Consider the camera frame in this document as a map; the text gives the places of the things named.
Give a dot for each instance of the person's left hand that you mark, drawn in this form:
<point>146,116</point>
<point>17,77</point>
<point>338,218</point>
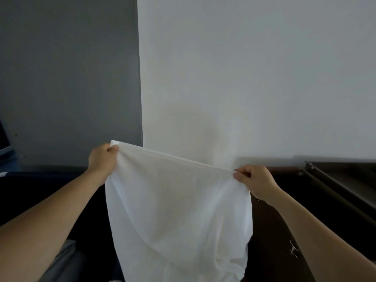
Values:
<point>101,164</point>

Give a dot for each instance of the person's right hand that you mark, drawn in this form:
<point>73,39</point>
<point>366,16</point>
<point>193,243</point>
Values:
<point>260,182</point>

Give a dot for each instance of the brown housekeeping cart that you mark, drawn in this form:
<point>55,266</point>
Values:
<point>273,232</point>

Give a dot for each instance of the white towel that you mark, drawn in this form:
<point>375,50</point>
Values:
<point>176,208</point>

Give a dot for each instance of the person's left forearm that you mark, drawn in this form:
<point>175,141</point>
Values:
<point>38,226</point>

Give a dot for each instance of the person's right forearm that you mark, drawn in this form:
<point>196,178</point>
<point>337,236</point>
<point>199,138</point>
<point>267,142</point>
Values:
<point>323,237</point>

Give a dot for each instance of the grey door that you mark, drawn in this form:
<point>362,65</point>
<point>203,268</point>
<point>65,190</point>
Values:
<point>73,70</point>

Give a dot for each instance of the white pillowcase black piping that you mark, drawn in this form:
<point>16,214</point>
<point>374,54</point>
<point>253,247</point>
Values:
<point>58,261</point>

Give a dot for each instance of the navy laundry hamper white frame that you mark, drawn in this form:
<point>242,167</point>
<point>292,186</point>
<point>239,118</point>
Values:
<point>88,226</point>

